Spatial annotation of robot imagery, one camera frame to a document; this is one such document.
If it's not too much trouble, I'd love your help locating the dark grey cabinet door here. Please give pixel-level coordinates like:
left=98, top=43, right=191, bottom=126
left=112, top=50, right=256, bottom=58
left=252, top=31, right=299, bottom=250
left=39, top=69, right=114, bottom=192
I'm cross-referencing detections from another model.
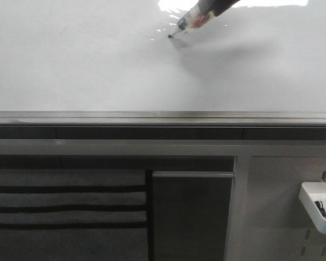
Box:
left=153, top=171, right=233, bottom=260

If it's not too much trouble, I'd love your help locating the black capped marker in tray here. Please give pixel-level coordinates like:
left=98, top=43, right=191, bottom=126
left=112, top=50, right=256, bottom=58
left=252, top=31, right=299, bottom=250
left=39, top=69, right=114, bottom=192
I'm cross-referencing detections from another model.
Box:
left=314, top=201, right=326, bottom=218

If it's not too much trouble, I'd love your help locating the grey drawer cabinet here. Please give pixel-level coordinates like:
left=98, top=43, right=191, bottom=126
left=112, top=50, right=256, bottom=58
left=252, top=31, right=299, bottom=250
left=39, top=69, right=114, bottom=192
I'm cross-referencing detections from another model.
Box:
left=0, top=169, right=152, bottom=260

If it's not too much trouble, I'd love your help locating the white black-tipped whiteboard marker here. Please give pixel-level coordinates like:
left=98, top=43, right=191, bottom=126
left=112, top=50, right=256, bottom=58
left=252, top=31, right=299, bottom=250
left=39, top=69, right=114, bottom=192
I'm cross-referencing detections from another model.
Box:
left=168, top=4, right=215, bottom=38

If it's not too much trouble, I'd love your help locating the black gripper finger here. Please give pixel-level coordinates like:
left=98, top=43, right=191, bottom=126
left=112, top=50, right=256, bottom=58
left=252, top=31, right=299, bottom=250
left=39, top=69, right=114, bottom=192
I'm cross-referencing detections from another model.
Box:
left=197, top=0, right=217, bottom=14
left=210, top=0, right=240, bottom=16

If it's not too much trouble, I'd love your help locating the grey slotted wall panel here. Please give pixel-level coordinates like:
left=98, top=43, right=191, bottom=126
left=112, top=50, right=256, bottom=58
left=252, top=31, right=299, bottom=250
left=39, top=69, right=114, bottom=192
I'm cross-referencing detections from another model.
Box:
left=241, top=157, right=326, bottom=260

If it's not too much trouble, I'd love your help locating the large white whiteboard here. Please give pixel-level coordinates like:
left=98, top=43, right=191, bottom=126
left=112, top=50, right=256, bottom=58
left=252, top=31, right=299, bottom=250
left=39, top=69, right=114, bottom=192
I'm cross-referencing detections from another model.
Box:
left=0, top=1, right=326, bottom=126

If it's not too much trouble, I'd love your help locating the white plastic wall tray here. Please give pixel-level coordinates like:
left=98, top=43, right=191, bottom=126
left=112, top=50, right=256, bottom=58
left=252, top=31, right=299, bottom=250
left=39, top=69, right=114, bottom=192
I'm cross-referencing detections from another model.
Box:
left=299, top=182, right=326, bottom=234

